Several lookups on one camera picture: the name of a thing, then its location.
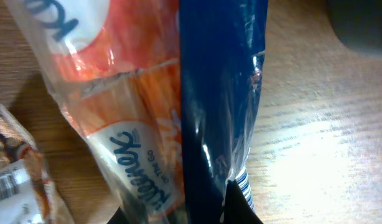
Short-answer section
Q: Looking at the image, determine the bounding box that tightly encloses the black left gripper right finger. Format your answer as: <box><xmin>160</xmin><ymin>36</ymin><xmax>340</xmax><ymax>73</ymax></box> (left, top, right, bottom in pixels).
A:
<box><xmin>223</xmin><ymin>181</ymin><xmax>263</xmax><ymax>224</ymax></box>

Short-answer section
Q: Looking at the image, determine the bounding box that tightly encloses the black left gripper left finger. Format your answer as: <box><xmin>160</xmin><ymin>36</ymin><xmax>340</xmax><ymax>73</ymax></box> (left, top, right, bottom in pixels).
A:
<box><xmin>107</xmin><ymin>207</ymin><xmax>129</xmax><ymax>224</ymax></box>

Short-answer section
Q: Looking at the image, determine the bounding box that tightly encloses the brown beige snack bag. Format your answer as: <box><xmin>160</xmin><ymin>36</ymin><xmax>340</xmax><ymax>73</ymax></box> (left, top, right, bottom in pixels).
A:
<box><xmin>0</xmin><ymin>104</ymin><xmax>75</xmax><ymax>224</ymax></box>

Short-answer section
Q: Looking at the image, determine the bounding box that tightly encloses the Kleenex tissue pack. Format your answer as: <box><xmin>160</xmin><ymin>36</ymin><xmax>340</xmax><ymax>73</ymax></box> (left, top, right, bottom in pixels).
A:
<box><xmin>6</xmin><ymin>0</ymin><xmax>268</xmax><ymax>223</ymax></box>

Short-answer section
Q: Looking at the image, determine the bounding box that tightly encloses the grey plastic mesh basket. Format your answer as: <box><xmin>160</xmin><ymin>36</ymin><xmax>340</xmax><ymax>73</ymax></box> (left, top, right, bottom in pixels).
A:
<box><xmin>327</xmin><ymin>0</ymin><xmax>382</xmax><ymax>58</ymax></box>

